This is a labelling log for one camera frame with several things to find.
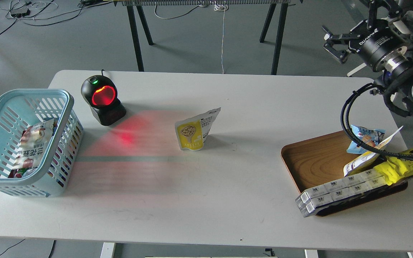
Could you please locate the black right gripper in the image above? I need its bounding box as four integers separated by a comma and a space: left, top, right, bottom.
322, 0, 411, 72

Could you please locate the yellow white snack pouch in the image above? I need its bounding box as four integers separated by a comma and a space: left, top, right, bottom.
174, 108, 221, 151

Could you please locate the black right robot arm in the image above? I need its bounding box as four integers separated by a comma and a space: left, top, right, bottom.
323, 0, 413, 160

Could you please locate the blue snack bag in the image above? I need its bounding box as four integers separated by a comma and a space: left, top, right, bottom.
346, 125, 385, 154

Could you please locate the yellow cartoon snack bag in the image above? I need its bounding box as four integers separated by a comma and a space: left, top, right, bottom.
373, 157, 413, 186

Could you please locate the red white snack bag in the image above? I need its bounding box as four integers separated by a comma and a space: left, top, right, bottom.
9, 119, 58, 178

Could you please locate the light blue plastic basket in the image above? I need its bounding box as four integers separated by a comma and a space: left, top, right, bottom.
0, 89, 84, 197

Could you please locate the white blue yellow pouch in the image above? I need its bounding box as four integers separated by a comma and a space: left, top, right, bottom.
343, 127, 402, 176

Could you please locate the brown wooden tray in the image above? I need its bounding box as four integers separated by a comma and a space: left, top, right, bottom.
281, 131, 408, 216

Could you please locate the clear wrapped white box pack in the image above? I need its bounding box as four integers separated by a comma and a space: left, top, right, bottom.
295, 169, 387, 217

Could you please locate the black trestle table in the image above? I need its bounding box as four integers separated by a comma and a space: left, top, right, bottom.
111, 0, 294, 75

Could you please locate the black barcode scanner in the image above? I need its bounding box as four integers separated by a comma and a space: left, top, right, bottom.
81, 69, 127, 126

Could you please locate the black power adapter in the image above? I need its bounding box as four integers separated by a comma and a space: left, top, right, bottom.
9, 6, 30, 18

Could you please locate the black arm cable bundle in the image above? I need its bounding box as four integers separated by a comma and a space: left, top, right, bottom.
340, 83, 413, 163

